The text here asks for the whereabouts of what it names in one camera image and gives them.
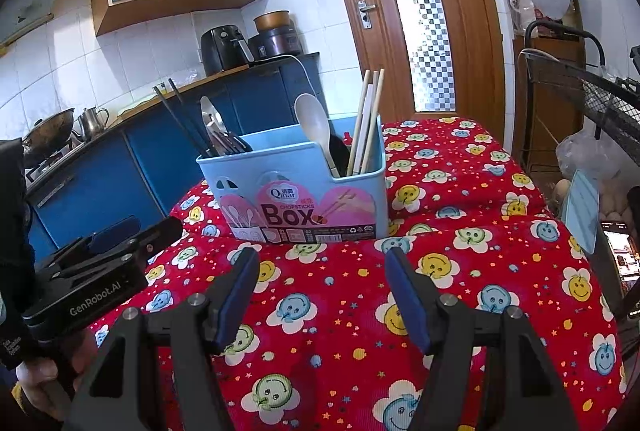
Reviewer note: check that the dark rice cooker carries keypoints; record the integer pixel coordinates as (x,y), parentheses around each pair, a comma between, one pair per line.
(275,43)

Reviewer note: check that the silver metal knife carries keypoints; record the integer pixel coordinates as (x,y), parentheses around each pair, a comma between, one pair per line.
(210,116)

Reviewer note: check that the white chopstick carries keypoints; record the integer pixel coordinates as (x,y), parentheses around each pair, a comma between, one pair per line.
(359,121)
(365,121)

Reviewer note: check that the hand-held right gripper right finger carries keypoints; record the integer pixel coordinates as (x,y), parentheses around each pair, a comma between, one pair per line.
(407,301)

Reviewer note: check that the gas stove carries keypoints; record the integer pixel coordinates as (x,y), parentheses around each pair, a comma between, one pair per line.
(45,166)

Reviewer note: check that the black metal rack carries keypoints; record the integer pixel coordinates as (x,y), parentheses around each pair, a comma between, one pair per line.
(607,103)

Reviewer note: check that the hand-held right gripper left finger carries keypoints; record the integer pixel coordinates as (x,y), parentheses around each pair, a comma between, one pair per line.
(237,296)

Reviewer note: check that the light blue plastic utensil box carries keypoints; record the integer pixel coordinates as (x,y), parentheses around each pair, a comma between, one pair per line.
(300,166)

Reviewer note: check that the metal kettle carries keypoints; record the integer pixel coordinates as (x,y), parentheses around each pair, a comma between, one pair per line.
(90,123)

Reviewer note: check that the light blue plastic board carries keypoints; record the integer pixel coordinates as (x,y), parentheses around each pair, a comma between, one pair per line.
(580,211)

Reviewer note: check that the black plastic spoon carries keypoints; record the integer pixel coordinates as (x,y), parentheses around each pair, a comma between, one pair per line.
(340,156)

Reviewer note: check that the pile of pale round produce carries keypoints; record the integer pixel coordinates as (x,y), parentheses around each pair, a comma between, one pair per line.
(612,203)

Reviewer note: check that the blue kitchen counter cabinet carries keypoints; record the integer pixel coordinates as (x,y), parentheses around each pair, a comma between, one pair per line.
(150,151)

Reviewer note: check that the metal wok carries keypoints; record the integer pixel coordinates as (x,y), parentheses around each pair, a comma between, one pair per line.
(47,131)

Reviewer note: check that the white plastic spoon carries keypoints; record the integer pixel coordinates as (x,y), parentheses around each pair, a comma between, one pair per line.
(311,116)

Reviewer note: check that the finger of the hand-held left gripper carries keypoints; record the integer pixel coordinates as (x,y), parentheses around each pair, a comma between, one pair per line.
(115,231)
(155,238)

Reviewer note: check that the black air fryer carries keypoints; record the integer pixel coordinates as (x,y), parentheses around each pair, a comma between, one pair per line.
(222,51)

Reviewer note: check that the brown pot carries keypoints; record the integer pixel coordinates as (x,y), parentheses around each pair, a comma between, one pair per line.
(272,21)

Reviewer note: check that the wooden shelf unit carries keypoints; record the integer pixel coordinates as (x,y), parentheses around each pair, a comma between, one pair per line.
(540,136)

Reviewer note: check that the red printed blanket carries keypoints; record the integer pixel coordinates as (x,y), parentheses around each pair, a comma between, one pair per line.
(350,311)

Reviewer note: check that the smartphone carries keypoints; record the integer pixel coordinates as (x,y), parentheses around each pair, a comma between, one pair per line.
(622,256)

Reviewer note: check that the person's left hand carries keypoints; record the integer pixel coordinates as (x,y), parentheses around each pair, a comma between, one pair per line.
(35,381)

